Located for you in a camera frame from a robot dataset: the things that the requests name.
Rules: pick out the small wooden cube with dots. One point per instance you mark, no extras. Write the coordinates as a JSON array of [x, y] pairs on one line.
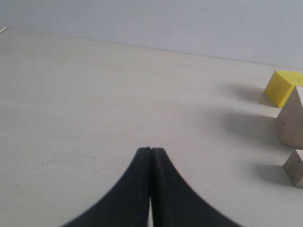
[[294, 168]]

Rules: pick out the large wooden cube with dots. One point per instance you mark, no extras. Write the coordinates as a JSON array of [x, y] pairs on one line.
[[290, 120]]

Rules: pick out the yellow foam cube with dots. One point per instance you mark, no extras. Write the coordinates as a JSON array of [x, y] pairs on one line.
[[281, 85]]

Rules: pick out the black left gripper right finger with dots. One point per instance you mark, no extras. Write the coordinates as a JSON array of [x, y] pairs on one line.
[[174, 203]]

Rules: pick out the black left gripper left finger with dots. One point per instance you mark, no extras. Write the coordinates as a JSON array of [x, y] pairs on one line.
[[127, 203]]

